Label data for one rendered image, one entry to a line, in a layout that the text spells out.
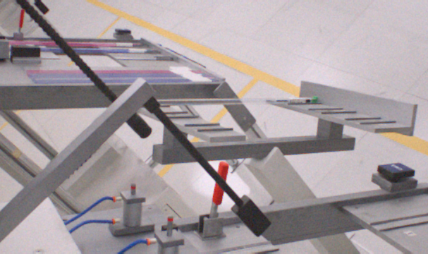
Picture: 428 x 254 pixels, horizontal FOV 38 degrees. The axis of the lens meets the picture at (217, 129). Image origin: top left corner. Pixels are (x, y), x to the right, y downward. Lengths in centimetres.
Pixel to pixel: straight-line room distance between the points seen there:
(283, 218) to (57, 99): 79
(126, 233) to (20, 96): 86
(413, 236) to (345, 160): 143
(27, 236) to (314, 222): 48
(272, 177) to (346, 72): 157
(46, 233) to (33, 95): 89
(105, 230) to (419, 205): 56
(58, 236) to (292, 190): 69
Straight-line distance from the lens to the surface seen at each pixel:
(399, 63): 266
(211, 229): 87
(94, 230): 75
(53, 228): 72
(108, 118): 54
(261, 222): 65
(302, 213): 99
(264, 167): 123
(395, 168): 111
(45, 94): 157
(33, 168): 158
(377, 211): 104
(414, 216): 104
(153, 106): 55
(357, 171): 232
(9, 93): 155
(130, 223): 74
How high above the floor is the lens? 157
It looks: 32 degrees down
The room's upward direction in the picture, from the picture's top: 40 degrees counter-clockwise
